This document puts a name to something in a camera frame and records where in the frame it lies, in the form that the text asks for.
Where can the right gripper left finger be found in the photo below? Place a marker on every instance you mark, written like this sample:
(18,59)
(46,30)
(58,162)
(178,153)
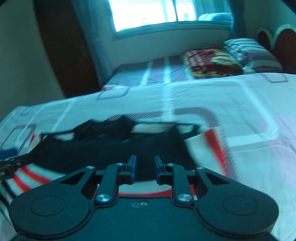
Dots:
(63,206)

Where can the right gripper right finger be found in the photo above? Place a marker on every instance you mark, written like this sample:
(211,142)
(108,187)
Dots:
(223,205)

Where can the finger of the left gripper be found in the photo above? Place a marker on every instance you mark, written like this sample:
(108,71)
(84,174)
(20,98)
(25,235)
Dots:
(10,166)

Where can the striped cream knit sweater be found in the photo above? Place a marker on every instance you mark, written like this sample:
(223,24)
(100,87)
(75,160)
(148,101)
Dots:
(102,143)

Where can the white patterned bed sheet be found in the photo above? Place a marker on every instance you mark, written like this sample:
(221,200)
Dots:
(253,116)

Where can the dark wooden door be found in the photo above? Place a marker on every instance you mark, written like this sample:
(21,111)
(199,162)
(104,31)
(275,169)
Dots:
(66,47)

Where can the red folded blanket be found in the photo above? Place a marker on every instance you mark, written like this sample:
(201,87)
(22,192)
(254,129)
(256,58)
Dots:
(211,62)

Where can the striped pillow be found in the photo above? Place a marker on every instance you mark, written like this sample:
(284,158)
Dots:
(249,53)

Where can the striped far bed sheet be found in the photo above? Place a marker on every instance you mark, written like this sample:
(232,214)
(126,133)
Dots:
(158,71)

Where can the teal left curtain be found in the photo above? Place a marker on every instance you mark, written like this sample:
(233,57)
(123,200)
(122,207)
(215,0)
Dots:
(88,13)

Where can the teal curtain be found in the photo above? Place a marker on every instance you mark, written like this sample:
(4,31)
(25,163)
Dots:
(231,13)
(88,13)

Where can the heart shaped red headboard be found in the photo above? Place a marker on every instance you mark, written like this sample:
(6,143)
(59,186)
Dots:
(281,44)

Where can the folded cloth on windowsill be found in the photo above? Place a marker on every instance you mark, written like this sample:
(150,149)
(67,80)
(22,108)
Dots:
(217,17)

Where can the bright window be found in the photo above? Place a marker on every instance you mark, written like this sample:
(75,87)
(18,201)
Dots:
(133,14)

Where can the teal right curtain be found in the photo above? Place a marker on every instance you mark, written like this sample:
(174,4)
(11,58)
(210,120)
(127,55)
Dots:
(231,13)

